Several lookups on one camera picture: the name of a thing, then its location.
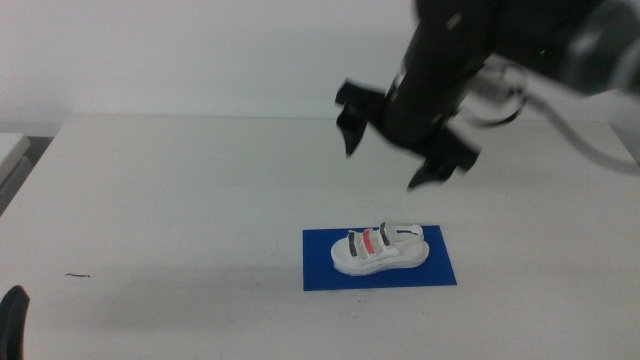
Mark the white sandal with striped straps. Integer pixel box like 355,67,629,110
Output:
330,221,431,277

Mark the grey cable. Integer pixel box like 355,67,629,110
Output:
519,92,640,177

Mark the white side table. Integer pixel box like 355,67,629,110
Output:
0,132,32,214

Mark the blue rectangular mat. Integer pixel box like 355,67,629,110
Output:
302,224,458,292

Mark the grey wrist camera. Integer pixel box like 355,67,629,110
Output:
469,62,527,106

